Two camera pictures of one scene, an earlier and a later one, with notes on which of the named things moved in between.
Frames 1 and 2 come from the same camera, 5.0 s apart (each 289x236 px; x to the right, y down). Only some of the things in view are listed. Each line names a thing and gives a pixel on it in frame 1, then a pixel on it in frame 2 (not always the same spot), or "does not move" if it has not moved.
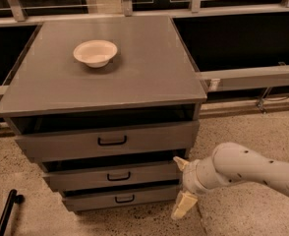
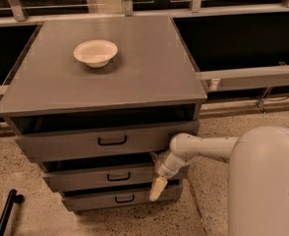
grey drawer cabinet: [107, 106] does not move
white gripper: [189, 177] → [164, 169]
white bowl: [95, 53] does not move
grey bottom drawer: [101, 199] does not move
